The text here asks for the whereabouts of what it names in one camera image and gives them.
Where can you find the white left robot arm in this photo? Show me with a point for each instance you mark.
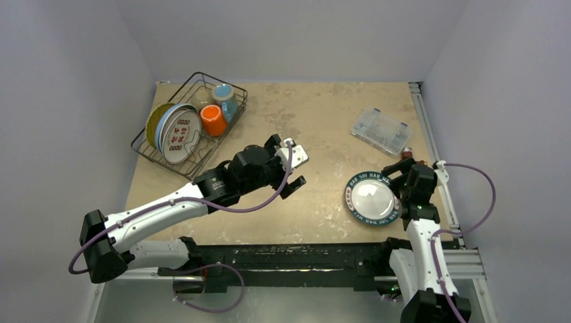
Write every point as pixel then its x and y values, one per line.
pixel 113 244

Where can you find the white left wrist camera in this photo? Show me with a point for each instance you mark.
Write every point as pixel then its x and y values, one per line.
pixel 291 154

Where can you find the red translucent cup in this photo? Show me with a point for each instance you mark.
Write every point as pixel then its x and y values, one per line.
pixel 213 120

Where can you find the blue plate with bamboo pattern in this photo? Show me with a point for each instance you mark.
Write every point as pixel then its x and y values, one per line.
pixel 172 108

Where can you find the blue butterfly mug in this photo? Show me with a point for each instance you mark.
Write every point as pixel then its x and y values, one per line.
pixel 225 97

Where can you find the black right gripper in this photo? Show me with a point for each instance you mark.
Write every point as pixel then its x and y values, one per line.
pixel 402 173

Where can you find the green rim lettered plate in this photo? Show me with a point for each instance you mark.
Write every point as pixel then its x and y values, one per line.
pixel 370 200

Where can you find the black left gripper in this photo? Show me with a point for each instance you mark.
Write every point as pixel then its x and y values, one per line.
pixel 275 140

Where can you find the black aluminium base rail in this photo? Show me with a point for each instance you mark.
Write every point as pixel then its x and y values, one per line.
pixel 214 268

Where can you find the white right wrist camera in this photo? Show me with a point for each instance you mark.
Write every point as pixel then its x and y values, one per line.
pixel 439 168

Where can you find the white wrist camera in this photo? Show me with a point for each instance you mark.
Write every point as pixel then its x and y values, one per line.
pixel 291 154
pixel 439 168

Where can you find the round woven bamboo mat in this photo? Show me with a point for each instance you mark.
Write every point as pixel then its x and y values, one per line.
pixel 152 121

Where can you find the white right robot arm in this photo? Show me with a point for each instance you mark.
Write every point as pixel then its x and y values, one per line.
pixel 428 291

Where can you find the white plate with red characters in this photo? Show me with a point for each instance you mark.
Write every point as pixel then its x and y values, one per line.
pixel 180 136

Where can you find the clear plastic screw box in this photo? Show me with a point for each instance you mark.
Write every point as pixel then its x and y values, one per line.
pixel 381 131

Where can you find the brown pipe fitting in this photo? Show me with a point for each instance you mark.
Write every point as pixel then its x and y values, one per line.
pixel 407 155

